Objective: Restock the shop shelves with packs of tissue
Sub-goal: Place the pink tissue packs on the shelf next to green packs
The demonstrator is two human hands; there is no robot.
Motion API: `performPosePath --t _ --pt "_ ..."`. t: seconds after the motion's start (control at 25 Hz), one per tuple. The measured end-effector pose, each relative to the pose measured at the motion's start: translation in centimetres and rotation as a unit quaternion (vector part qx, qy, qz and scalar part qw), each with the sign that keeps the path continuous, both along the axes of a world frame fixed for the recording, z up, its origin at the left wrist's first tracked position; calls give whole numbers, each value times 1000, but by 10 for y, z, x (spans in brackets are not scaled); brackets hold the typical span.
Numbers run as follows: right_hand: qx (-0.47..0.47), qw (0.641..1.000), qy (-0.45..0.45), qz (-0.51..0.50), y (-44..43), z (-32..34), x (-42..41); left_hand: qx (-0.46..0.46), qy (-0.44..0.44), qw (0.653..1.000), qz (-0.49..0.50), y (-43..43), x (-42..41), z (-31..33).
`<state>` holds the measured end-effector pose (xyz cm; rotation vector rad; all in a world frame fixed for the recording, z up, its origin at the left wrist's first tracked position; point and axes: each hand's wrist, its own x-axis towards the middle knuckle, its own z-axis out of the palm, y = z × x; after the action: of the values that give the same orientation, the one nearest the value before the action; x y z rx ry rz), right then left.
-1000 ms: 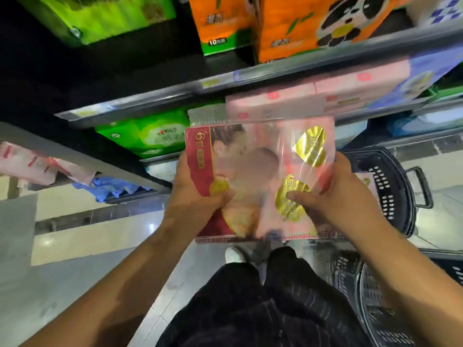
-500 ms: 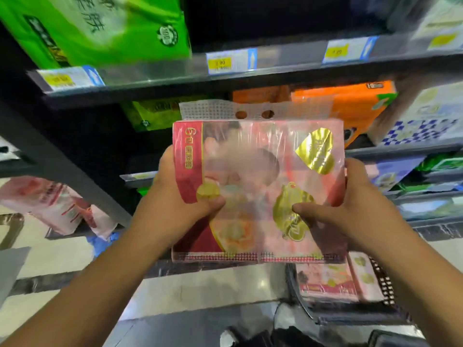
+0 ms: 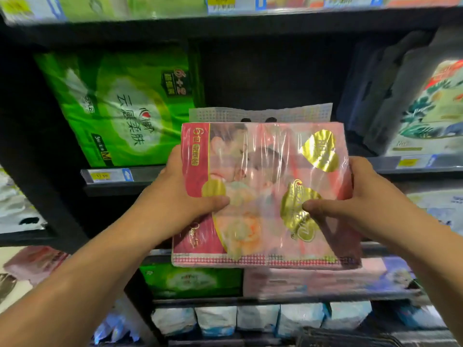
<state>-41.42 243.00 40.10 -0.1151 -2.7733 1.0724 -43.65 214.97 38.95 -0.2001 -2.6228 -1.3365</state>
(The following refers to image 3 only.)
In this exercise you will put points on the person's right hand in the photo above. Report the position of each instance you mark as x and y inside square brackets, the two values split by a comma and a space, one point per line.
[372, 209]

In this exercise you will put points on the person's left hand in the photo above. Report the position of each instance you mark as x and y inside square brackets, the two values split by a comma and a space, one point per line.
[166, 205]

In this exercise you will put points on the person's right thumb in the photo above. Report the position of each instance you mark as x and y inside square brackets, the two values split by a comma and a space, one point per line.
[323, 207]

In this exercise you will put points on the person's left thumb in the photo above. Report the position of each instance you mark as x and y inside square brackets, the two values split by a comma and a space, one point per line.
[211, 204]

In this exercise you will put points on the pink tissue pack gold hearts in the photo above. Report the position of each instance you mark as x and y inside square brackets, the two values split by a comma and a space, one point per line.
[264, 198]

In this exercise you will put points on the person's right forearm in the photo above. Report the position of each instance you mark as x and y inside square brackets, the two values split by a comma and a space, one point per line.
[437, 256]

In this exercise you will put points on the person's left forearm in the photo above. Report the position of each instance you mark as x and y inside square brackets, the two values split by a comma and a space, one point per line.
[72, 285]

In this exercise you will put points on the pale pink tissue pack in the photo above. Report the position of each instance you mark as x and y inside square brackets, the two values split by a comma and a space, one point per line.
[325, 280]

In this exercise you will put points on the small green tissue pack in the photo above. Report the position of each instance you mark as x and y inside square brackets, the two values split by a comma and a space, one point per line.
[191, 281]

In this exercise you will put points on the white and blue tissue pack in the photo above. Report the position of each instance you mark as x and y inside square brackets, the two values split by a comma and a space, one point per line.
[300, 318]
[258, 317]
[216, 319]
[347, 314]
[174, 319]

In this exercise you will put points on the pale blue printed tissue pack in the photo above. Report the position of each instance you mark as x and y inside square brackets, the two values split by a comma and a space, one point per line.
[439, 209]

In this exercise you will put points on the dark grey tissue pack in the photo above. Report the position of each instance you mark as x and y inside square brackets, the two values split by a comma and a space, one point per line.
[361, 83]

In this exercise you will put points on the large green tissue pack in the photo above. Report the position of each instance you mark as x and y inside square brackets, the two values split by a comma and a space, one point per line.
[123, 108]

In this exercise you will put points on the white floral tissue pack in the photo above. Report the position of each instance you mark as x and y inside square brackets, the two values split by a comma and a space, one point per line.
[430, 111]

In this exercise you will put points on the black shelf unit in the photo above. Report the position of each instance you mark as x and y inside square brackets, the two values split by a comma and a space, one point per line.
[267, 68]

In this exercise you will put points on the white blue plastic pack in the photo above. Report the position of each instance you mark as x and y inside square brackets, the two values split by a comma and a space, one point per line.
[115, 327]

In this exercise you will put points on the pink wrapped tissue pack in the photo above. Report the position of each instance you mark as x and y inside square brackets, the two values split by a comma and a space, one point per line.
[36, 263]

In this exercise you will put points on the white and grey tissue pack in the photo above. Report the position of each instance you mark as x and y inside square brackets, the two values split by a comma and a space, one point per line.
[18, 205]

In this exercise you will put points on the green packs row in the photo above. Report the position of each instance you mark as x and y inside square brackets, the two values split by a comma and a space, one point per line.
[108, 6]

